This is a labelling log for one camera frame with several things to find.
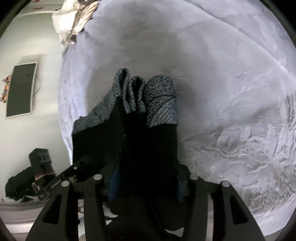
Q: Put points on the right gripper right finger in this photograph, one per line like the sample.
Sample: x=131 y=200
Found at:
x=232 y=220

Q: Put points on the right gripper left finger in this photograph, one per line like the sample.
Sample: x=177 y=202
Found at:
x=58 y=219

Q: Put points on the dark patterned pants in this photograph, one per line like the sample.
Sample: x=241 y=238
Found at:
x=130 y=138

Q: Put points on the lavender plush blanket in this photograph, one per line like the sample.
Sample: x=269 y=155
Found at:
x=233 y=68

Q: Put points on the white cloth pile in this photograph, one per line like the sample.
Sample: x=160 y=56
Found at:
x=63 y=20

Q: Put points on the beige striped cloth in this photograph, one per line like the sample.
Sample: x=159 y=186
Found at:
x=83 y=15

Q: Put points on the wall mounted dark screen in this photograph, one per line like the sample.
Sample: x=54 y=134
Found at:
x=20 y=92

